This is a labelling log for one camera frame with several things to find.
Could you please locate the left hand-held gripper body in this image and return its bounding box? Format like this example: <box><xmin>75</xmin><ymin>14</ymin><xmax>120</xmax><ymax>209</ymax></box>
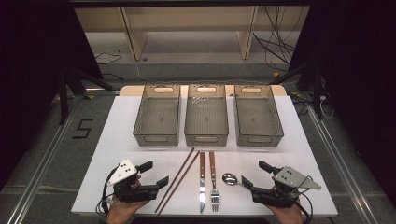
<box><xmin>106</xmin><ymin>158</ymin><xmax>160</xmax><ymax>203</ymax></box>

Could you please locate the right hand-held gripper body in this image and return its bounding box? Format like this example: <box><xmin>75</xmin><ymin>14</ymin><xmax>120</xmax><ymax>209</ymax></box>
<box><xmin>250</xmin><ymin>165</ymin><xmax>322</xmax><ymax>209</ymax></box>

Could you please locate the metal spoon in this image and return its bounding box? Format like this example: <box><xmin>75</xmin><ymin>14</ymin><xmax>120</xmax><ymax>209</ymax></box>
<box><xmin>221</xmin><ymin>173</ymin><xmax>247</xmax><ymax>189</ymax></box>

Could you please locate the wooden handled fork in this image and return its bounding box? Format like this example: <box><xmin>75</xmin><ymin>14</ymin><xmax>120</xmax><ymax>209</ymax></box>
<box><xmin>208</xmin><ymin>151</ymin><xmax>221</xmax><ymax>214</ymax></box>

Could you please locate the wooden handled table knife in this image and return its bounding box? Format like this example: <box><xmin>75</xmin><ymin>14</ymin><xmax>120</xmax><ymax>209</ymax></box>
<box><xmin>199</xmin><ymin>151</ymin><xmax>207</xmax><ymax>215</ymax></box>

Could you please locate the grey translucent plastic bin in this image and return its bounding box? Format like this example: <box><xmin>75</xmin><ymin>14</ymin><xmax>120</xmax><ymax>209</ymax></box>
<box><xmin>233</xmin><ymin>84</ymin><xmax>285</xmax><ymax>148</ymax></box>
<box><xmin>184</xmin><ymin>83</ymin><xmax>230</xmax><ymax>147</ymax></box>
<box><xmin>133</xmin><ymin>84</ymin><xmax>181</xmax><ymax>147</ymax></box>

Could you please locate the person's left hand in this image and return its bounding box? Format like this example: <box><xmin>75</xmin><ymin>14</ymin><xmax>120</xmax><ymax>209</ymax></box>
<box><xmin>106</xmin><ymin>175</ymin><xmax>150</xmax><ymax>224</ymax></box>

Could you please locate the person's right hand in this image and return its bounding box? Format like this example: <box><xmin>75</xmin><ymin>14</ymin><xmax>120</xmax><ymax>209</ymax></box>
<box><xmin>265</xmin><ymin>199</ymin><xmax>305</xmax><ymax>224</ymax></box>

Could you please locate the black metal stand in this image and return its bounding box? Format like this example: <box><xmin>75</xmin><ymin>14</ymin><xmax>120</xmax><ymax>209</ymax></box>
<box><xmin>269</xmin><ymin>55</ymin><xmax>325</xmax><ymax>120</ymax></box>
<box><xmin>57</xmin><ymin>64</ymin><xmax>117</xmax><ymax>125</ymax></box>

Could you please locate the black curtain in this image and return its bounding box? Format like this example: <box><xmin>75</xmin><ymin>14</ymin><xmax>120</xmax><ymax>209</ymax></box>
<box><xmin>288</xmin><ymin>0</ymin><xmax>396</xmax><ymax>200</ymax></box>
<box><xmin>0</xmin><ymin>0</ymin><xmax>105</xmax><ymax>191</ymax></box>

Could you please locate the light wooden desk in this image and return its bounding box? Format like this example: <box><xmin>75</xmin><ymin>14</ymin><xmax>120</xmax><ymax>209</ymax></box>
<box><xmin>74</xmin><ymin>6</ymin><xmax>311</xmax><ymax>62</ymax></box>

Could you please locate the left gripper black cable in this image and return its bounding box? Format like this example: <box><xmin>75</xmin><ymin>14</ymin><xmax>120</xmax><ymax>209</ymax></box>
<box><xmin>94</xmin><ymin>167</ymin><xmax>120</xmax><ymax>217</ymax></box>

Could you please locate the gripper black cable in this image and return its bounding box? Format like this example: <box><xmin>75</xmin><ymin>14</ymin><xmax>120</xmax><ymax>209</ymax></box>
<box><xmin>292</xmin><ymin>175</ymin><xmax>314</xmax><ymax>224</ymax></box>
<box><xmin>94</xmin><ymin>167</ymin><xmax>120</xmax><ymax>217</ymax></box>

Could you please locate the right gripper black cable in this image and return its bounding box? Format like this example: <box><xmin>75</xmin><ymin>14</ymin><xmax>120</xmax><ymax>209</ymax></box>
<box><xmin>292</xmin><ymin>175</ymin><xmax>314</xmax><ymax>224</ymax></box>

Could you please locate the aluminium floor rail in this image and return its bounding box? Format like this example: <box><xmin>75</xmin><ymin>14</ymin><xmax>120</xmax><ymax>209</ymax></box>
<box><xmin>6</xmin><ymin>92</ymin><xmax>82</xmax><ymax>224</ymax></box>
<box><xmin>306</xmin><ymin>105</ymin><xmax>379</xmax><ymax>224</ymax></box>

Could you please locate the thin black floor cable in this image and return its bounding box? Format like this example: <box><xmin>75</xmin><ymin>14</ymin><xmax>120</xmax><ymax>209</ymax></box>
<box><xmin>94</xmin><ymin>51</ymin><xmax>123</xmax><ymax>65</ymax></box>

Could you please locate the bundle of black floor cables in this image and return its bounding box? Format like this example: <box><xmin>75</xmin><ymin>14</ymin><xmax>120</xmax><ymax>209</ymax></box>
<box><xmin>252</xmin><ymin>5</ymin><xmax>302</xmax><ymax>73</ymax></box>

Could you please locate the black overhead frame bar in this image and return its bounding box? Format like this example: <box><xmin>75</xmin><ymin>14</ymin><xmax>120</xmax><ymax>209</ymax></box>
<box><xmin>69</xmin><ymin>0</ymin><xmax>312</xmax><ymax>8</ymax></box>

